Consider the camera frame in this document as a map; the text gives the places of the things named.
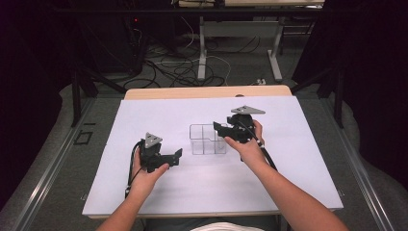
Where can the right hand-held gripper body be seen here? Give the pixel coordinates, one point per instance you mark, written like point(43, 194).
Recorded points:
point(243, 128)

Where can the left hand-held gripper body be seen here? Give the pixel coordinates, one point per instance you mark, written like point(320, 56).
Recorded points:
point(150, 157)

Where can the clear plastic organizer box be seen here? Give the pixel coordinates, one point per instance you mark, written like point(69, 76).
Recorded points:
point(203, 141)

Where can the person's left hand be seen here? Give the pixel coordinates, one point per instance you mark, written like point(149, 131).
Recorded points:
point(144, 183)

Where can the person's right hand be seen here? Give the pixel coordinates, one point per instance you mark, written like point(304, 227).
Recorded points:
point(251, 154)

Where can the white table sheet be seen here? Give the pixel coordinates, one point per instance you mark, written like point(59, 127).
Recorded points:
point(198, 186)

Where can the wooden table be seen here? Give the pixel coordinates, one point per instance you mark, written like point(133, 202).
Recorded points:
point(192, 92)

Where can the person's white shirt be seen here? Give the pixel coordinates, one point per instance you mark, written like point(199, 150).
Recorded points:
point(224, 227)

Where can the black metal stand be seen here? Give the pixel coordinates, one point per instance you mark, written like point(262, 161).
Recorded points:
point(76, 96)
point(338, 96)

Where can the dark computer tower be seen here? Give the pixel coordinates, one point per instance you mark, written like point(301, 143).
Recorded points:
point(109, 45)

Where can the black crossbar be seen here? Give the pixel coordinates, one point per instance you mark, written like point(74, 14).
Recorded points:
point(128, 10)

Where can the white desk frame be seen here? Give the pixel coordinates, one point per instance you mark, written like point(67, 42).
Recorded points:
point(202, 48)

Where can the aluminium rail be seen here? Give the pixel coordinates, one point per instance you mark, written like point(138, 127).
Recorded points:
point(362, 179)
point(45, 179)

